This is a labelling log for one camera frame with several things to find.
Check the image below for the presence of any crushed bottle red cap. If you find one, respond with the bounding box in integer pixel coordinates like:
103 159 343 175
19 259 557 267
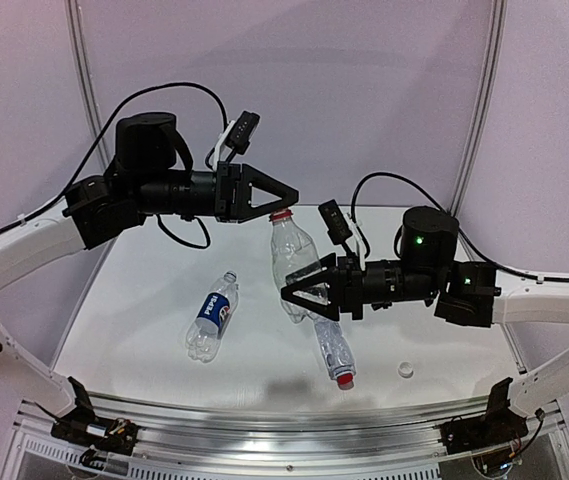
314 318 356 390

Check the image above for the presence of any right aluminium frame post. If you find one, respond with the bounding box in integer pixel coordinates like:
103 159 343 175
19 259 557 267
449 0 508 216

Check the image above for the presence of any aluminium frame post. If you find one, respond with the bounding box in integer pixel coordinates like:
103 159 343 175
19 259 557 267
449 0 508 216
64 0 112 178

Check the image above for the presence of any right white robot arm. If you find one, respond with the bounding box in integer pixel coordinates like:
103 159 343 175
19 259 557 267
280 254 569 419

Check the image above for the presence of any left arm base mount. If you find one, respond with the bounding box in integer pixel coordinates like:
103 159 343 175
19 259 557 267
51 377 140 470

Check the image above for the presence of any clear bottle red cap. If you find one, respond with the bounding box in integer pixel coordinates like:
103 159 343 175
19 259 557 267
267 208 335 324

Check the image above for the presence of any white bottle cap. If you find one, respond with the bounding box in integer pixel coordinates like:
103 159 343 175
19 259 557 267
398 361 414 379

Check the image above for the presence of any Pepsi label plastic bottle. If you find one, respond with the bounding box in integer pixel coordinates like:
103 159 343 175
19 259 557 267
185 271 239 363

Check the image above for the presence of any left aluminium frame post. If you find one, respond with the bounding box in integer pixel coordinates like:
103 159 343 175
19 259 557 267
64 0 112 178

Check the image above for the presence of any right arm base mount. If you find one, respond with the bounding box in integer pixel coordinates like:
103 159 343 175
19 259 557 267
439 377 529 455

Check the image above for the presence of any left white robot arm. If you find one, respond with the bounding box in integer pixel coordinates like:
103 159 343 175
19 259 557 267
0 163 299 428

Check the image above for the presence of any front aluminium rail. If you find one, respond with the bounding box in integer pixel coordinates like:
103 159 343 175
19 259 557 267
11 392 565 480

